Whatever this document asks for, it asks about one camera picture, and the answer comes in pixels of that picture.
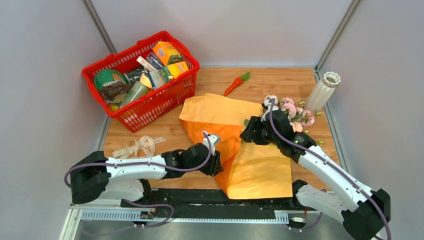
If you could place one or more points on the green round package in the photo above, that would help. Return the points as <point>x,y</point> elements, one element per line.
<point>107,77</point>

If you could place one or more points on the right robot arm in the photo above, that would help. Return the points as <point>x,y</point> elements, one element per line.
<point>362,211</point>

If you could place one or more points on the cream ribbon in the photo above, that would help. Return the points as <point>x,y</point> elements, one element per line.
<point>146,144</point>

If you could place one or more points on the white ribbed ceramic vase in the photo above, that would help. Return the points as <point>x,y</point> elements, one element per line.
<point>323,91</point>

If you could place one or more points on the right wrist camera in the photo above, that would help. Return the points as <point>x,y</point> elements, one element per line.
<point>269,105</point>

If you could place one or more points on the white red small box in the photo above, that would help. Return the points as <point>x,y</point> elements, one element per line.
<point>148,67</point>

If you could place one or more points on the brown crumpled bag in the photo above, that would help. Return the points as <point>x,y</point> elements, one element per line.
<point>114,92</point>

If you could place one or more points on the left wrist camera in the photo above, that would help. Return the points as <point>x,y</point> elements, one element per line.
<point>211,140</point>

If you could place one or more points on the pink flower bouquet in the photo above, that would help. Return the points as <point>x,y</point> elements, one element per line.
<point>298,112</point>

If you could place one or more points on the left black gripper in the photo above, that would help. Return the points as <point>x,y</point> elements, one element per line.
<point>215,165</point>

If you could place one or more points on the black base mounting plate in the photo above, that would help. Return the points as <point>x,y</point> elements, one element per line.
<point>214,204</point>

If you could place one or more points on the green cylinder bottle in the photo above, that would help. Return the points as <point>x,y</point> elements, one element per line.
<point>137,91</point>

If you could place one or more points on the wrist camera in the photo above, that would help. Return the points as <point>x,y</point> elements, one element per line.
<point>269,105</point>
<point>211,140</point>

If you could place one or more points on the orange green box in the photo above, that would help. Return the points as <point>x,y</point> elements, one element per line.
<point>167,53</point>

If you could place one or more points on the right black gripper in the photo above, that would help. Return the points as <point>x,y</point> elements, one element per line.
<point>255,124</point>

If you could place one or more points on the orange toy carrot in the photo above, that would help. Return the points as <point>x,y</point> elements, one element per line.
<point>237,82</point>

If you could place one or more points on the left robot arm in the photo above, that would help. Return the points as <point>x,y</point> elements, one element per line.
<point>95,174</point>

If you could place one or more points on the red plastic shopping basket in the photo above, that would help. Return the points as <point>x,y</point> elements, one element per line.
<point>140,113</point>

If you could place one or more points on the green scrub sponge box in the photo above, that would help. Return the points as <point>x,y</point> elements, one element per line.
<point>160,77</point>

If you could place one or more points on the yellow sponge pack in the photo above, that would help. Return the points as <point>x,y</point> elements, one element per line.
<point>174,70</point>

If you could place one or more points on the dark snack packet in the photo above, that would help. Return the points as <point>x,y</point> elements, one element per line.
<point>135,74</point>

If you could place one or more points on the aluminium rail frame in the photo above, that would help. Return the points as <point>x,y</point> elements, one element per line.
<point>143,214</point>

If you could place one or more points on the orange wrapping paper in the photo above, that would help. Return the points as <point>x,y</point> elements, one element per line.
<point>250,171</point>

